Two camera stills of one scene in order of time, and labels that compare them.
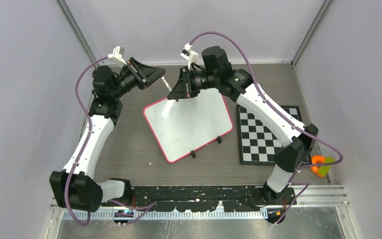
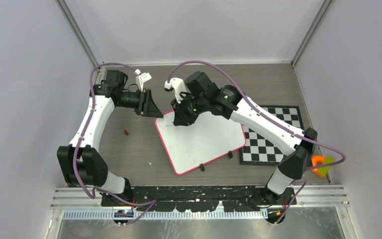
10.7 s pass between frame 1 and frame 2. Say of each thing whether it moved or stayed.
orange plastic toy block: stayed
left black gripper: moved
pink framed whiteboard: moved
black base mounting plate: stayed
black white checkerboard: stayed
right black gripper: moved
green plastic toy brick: stayed
